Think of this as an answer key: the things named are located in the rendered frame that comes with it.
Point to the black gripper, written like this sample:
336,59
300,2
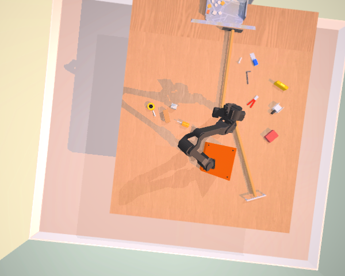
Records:
219,112

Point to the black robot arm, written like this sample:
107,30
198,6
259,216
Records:
222,128

